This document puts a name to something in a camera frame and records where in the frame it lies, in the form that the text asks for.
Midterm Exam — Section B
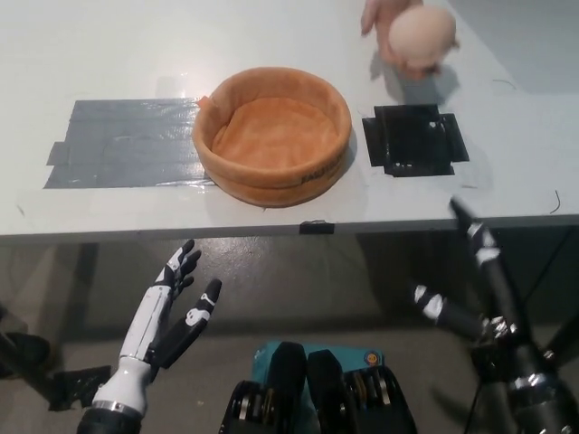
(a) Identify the grey table leg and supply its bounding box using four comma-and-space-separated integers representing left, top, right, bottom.
66, 242, 100, 363

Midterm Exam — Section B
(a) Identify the orange plush round basket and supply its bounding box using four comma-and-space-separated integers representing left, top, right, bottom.
193, 66, 353, 208

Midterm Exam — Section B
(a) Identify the small black tape strip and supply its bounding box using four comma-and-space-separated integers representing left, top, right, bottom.
299, 220, 336, 236

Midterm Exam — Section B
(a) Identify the dark shoe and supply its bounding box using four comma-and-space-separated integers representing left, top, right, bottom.
0, 332, 52, 379

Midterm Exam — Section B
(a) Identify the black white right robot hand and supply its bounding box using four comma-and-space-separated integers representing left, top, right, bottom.
412, 196, 562, 385

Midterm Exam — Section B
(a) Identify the black teal robot torso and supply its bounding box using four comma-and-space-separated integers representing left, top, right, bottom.
220, 341, 417, 434

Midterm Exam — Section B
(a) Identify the pale pink plush dumpling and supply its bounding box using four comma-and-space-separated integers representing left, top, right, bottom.
388, 7, 456, 61

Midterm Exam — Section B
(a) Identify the black tape square patch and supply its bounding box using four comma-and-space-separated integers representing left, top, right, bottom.
363, 103, 470, 176

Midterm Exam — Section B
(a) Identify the grey duct tape patch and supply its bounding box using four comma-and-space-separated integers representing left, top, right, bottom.
44, 97, 216, 191

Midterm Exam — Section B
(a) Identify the person's bare hand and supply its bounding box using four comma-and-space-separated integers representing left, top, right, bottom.
360, 0, 462, 80

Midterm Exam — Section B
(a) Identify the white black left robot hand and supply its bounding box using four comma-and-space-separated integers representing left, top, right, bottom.
92, 240, 223, 415

